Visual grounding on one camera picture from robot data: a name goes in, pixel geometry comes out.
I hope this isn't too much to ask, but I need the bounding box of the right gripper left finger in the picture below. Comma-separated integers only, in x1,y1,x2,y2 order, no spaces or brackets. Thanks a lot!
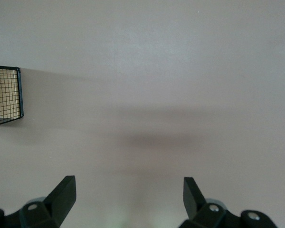
0,175,76,228

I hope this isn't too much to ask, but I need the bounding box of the wooden rack shelf board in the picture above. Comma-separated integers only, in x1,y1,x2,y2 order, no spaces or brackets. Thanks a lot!
0,68,19,119

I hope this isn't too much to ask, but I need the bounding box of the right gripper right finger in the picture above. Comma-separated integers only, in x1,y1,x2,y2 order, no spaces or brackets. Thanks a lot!
179,177,276,228

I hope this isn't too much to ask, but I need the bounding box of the black wire mesh rack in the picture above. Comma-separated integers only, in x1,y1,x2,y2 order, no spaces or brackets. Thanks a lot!
0,64,25,128

